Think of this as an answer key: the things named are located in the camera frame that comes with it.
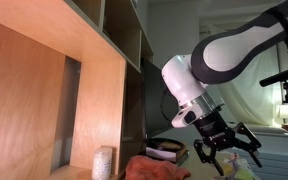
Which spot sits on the white radiator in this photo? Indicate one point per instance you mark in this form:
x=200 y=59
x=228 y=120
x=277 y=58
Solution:
x=284 y=160

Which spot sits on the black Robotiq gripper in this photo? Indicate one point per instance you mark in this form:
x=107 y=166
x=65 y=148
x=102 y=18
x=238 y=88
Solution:
x=214 y=131

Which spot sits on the wooden desk shelf unit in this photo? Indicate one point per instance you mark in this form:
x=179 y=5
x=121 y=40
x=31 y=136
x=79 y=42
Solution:
x=34 y=83

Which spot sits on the white textured candle jar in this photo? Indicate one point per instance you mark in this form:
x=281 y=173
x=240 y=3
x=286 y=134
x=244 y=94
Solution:
x=101 y=163

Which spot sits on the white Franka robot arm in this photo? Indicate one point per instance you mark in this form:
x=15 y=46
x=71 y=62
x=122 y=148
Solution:
x=224 y=50

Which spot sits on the black computer monitor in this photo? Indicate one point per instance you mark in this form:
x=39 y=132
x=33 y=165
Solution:
x=152 y=100

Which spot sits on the orange towel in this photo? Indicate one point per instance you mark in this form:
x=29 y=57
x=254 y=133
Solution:
x=150 y=168

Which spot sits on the black stereo camera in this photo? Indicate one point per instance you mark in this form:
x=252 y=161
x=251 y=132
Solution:
x=284 y=75

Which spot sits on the pale window seat cushion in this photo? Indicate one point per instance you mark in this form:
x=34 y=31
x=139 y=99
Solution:
x=270 y=128

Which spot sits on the dark flat book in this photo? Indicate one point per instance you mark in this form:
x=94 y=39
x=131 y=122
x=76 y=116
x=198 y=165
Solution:
x=183 y=156

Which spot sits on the white window curtain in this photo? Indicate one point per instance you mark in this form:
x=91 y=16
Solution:
x=250 y=100

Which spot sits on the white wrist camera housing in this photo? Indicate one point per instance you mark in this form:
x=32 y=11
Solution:
x=184 y=118

